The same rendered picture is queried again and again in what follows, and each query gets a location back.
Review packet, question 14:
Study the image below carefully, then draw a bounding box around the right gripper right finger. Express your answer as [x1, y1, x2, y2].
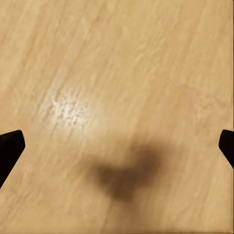
[218, 130, 234, 169]

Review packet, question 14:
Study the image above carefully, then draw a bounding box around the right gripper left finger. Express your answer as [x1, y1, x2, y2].
[0, 130, 25, 188]

